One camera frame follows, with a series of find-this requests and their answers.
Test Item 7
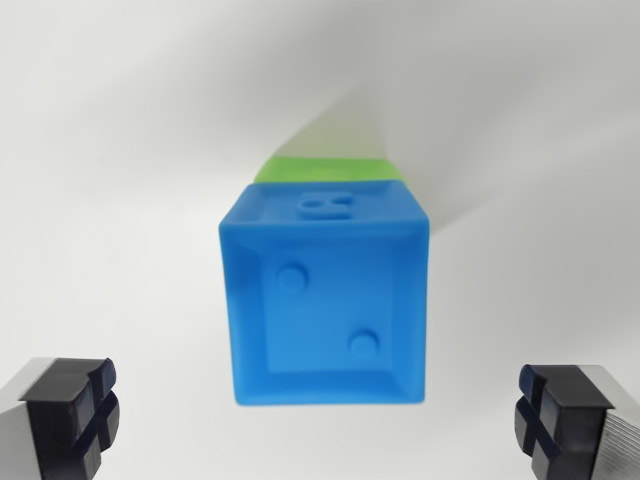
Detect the blue rubber dice cube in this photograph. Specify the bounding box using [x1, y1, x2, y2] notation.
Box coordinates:
[218, 180, 431, 407]

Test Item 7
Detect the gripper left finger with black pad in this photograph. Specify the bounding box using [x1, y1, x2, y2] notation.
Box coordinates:
[0, 356, 122, 480]

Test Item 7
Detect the green rubber cube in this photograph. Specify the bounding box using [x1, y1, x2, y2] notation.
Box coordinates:
[253, 154, 404, 185]

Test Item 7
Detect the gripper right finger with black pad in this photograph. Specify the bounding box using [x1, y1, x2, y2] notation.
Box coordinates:
[513, 363, 640, 480]

